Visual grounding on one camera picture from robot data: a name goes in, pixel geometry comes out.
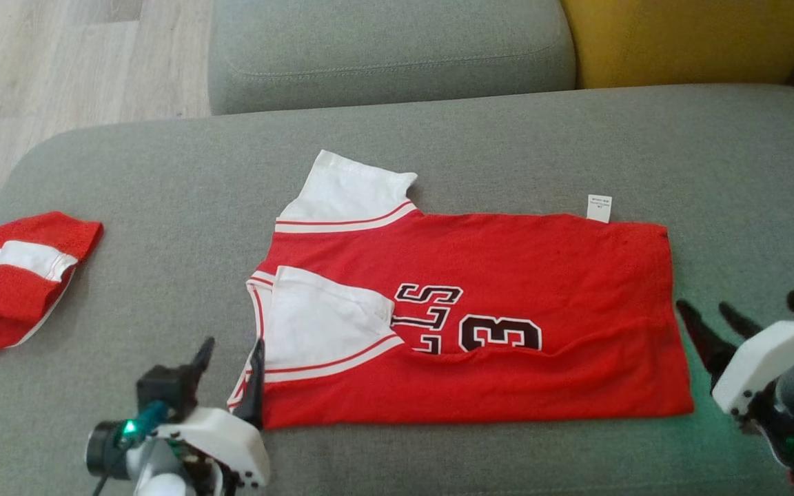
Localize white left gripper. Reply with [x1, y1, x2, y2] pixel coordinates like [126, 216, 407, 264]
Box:
[151, 336, 272, 488]

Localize red shorts with white stripe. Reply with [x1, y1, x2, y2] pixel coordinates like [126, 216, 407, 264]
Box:
[0, 211, 104, 366]

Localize grey sofa seat cushion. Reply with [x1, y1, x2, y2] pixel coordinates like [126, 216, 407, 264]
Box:
[0, 84, 794, 496]

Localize black cable teal plug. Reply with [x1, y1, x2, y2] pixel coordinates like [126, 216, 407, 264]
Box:
[92, 400, 171, 496]

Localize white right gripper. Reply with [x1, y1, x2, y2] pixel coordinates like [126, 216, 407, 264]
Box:
[675, 299, 794, 418]

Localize yellow cushion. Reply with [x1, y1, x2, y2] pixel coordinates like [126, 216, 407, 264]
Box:
[561, 0, 794, 89]

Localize red white basketball jersey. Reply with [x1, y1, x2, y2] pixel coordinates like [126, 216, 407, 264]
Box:
[227, 149, 695, 430]

